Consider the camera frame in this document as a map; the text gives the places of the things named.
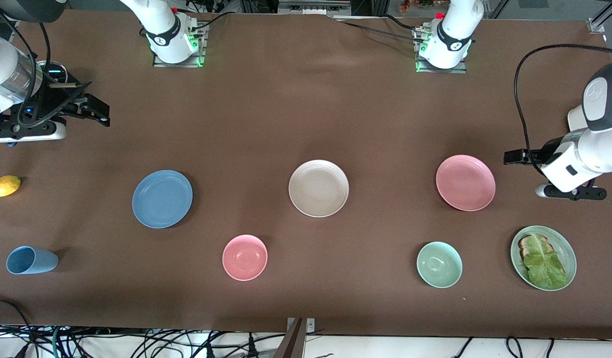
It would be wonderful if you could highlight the aluminium frame profile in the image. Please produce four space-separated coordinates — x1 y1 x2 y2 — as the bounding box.
587 0 612 34

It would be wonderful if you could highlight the green plate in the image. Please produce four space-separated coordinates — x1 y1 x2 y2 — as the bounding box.
510 225 577 292

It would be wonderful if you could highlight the metal table edge bracket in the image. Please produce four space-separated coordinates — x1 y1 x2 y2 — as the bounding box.
286 317 315 333

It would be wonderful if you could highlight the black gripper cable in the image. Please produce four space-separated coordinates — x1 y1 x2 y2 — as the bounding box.
0 10 53 127
514 44 612 177

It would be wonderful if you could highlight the green bowl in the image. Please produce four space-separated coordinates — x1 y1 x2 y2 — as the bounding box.
416 241 463 289

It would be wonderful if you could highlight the black cable across table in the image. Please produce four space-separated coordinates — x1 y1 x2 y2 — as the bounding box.
331 16 420 40

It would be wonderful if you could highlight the dark blue saucepan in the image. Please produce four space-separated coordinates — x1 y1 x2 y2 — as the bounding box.
37 61 84 102

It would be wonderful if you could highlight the orange red background object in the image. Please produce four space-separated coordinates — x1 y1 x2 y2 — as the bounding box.
399 0 438 14

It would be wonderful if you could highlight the dark brown stand post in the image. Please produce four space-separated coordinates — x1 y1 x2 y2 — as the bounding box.
274 318 306 358

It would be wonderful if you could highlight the green lettuce leaf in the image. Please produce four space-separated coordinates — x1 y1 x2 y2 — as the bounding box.
522 233 569 290

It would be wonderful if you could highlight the pink bowl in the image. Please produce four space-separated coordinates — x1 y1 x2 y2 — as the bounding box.
222 234 268 281

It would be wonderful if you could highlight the metal frame fixture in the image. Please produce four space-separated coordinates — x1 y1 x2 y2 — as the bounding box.
278 0 352 19

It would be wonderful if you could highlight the glass lid with blue knob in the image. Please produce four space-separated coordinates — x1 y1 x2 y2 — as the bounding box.
37 61 68 85

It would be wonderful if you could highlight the beige plate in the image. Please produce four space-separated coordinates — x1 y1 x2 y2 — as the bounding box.
289 160 350 218

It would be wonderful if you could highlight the blue plate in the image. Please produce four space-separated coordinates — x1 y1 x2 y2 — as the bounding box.
132 170 194 229

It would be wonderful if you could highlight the yellow lemon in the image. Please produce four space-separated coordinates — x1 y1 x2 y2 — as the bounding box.
0 175 22 198

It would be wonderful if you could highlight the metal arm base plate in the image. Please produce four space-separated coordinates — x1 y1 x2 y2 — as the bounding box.
153 22 207 68
414 25 467 74

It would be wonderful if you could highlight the blue cup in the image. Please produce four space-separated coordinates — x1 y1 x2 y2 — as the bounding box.
6 246 59 275

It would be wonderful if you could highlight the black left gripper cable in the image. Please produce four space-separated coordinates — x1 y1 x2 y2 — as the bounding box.
514 44 612 177

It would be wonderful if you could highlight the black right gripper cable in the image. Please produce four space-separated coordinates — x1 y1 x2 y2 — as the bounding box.
0 10 53 127

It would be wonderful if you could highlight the brown bread slice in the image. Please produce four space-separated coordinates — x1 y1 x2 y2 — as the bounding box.
518 235 554 259

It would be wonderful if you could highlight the white toaster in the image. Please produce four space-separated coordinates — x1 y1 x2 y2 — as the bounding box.
568 103 591 132

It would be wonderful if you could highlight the pink plate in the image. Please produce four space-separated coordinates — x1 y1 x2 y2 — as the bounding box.
436 155 496 212

